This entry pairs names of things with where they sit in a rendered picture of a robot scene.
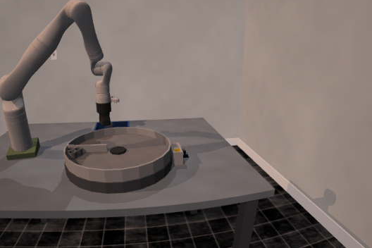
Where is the blue open crate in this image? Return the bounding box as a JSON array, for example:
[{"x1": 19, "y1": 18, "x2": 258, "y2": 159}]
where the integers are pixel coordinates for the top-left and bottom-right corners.
[{"x1": 93, "y1": 121, "x2": 130, "y2": 131}]

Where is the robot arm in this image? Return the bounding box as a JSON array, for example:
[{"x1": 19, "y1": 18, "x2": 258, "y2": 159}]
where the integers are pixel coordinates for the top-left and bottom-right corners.
[{"x1": 0, "y1": 0, "x2": 112, "y2": 151}]

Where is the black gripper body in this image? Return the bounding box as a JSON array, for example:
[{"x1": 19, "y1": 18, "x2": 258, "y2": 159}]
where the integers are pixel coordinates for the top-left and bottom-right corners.
[{"x1": 96, "y1": 92, "x2": 119, "y2": 126}]

